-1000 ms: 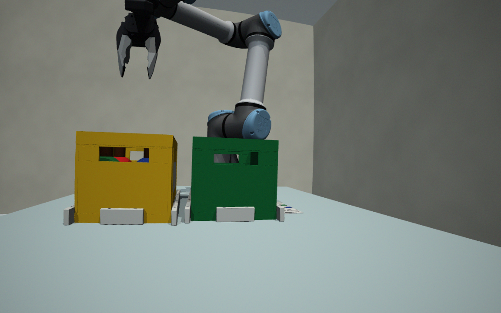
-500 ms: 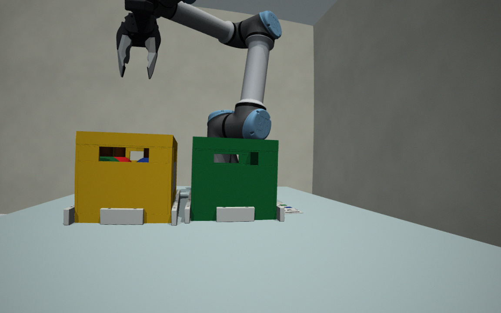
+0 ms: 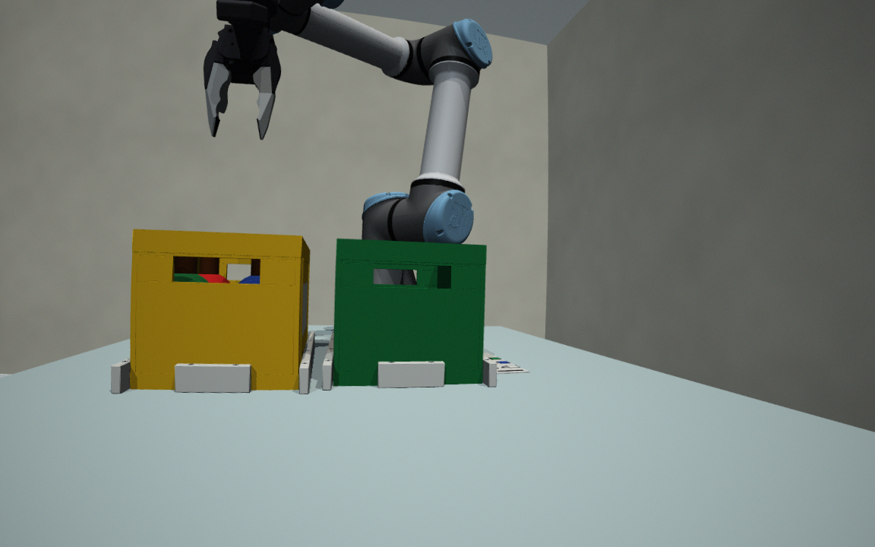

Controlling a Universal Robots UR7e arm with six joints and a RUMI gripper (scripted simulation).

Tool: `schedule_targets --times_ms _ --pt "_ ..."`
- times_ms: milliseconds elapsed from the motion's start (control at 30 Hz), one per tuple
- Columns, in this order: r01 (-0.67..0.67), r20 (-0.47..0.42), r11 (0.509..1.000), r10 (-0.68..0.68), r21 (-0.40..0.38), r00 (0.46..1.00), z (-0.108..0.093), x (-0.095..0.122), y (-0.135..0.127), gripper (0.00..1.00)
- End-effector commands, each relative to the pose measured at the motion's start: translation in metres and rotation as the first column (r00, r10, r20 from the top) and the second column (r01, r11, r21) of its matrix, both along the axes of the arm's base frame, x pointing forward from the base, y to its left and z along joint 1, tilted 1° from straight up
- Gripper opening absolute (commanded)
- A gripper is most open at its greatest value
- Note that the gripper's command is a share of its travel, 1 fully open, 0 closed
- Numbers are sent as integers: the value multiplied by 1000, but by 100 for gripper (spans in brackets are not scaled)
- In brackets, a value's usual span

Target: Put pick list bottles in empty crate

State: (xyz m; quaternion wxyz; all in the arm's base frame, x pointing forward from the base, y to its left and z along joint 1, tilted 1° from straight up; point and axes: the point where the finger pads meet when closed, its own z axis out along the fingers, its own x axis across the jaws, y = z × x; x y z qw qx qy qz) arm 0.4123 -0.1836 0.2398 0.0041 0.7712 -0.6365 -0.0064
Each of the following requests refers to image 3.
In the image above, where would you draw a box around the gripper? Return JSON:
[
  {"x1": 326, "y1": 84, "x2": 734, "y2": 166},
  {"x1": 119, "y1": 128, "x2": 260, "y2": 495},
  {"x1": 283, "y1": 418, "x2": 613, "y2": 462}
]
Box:
[{"x1": 204, "y1": 0, "x2": 281, "y2": 140}]

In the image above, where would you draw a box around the white paper pick list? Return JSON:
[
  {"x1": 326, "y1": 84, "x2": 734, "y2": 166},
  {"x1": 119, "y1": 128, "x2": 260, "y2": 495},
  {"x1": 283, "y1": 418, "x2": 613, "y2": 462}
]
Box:
[{"x1": 483, "y1": 353, "x2": 530, "y2": 374}]

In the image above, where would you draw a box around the yellow crate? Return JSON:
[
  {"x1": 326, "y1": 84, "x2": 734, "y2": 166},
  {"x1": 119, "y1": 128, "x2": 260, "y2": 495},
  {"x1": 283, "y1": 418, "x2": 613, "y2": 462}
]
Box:
[{"x1": 130, "y1": 229, "x2": 310, "y2": 390}]

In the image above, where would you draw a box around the dark green crate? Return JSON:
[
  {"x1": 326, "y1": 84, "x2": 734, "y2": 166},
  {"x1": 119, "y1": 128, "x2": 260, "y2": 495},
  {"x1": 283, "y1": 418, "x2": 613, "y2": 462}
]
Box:
[{"x1": 333, "y1": 239, "x2": 487, "y2": 386}]

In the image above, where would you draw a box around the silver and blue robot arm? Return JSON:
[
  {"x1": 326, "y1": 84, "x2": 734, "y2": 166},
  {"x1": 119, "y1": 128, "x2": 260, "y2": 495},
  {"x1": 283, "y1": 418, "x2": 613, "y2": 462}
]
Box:
[{"x1": 216, "y1": 0, "x2": 492, "y2": 244}]

